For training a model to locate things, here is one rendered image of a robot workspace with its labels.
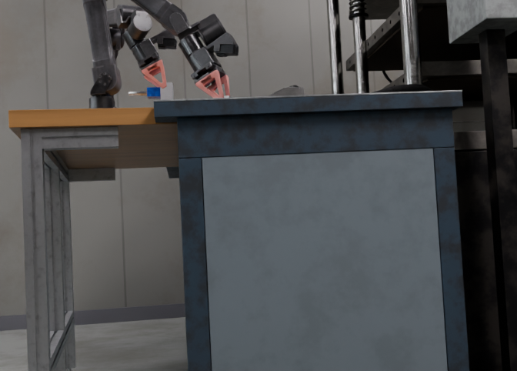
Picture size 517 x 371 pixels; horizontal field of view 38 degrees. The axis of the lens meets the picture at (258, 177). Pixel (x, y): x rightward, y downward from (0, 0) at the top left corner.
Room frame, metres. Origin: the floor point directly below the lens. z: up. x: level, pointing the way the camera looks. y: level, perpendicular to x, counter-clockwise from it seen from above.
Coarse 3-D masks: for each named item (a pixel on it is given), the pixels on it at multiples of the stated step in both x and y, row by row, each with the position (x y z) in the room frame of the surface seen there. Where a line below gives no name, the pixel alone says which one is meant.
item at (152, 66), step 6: (138, 66) 2.19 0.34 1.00; (144, 66) 2.19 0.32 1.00; (150, 66) 2.17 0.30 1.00; (156, 66) 2.18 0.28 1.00; (162, 66) 2.18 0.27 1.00; (144, 72) 2.17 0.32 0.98; (162, 72) 2.18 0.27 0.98; (150, 78) 2.18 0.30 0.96; (162, 78) 2.19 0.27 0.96; (162, 84) 2.19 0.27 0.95
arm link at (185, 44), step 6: (198, 30) 1.95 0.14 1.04; (186, 36) 1.94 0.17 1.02; (192, 36) 1.95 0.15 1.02; (198, 36) 1.99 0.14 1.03; (180, 42) 1.95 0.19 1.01; (186, 42) 1.94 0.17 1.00; (192, 42) 1.94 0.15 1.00; (198, 42) 1.95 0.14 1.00; (204, 42) 1.97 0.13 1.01; (186, 48) 1.94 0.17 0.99; (192, 48) 1.94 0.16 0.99; (198, 48) 1.94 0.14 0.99; (186, 54) 1.95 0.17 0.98
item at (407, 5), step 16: (336, 0) 3.60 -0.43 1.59; (400, 0) 2.46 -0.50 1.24; (416, 0) 2.45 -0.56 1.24; (336, 16) 3.60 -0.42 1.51; (400, 16) 2.47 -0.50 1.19; (416, 16) 2.45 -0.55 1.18; (336, 32) 3.59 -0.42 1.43; (416, 32) 2.44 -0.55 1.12; (336, 48) 3.59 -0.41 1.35; (416, 48) 2.44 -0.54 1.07; (336, 64) 3.59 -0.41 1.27; (416, 64) 2.44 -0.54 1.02; (336, 80) 3.59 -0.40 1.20; (416, 80) 2.44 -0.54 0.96
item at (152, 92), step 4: (168, 84) 2.19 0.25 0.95; (172, 84) 2.22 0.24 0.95; (148, 88) 2.19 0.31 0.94; (152, 88) 2.20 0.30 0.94; (156, 88) 2.20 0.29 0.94; (160, 88) 2.19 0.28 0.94; (164, 88) 2.19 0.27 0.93; (168, 88) 2.19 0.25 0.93; (172, 88) 2.21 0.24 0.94; (132, 92) 2.21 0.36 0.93; (136, 92) 2.21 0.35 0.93; (140, 92) 2.21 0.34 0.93; (144, 92) 2.21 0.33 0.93; (148, 92) 2.19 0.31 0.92; (152, 92) 2.19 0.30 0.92; (156, 92) 2.20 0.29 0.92; (160, 92) 2.19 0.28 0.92; (164, 92) 2.19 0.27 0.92; (168, 92) 2.19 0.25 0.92; (172, 92) 2.20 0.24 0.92; (148, 96) 2.20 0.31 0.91; (152, 96) 2.20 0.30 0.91; (156, 96) 2.20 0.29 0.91; (160, 96) 2.20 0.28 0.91; (164, 96) 2.19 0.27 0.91; (168, 96) 2.19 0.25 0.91; (172, 96) 2.20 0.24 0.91
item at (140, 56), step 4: (144, 40) 2.20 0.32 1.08; (136, 44) 2.19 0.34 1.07; (132, 48) 2.19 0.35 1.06; (136, 48) 2.19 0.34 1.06; (140, 48) 2.19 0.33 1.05; (132, 52) 2.20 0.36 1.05; (136, 52) 2.19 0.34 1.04; (140, 52) 2.19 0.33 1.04; (156, 52) 2.17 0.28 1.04; (136, 56) 2.20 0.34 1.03; (140, 56) 2.19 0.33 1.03; (144, 56) 2.19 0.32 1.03; (148, 56) 2.17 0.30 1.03; (152, 56) 2.17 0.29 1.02; (156, 56) 2.17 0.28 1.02; (140, 60) 2.19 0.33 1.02; (144, 60) 2.16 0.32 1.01; (148, 60) 2.19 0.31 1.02; (140, 64) 2.16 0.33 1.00
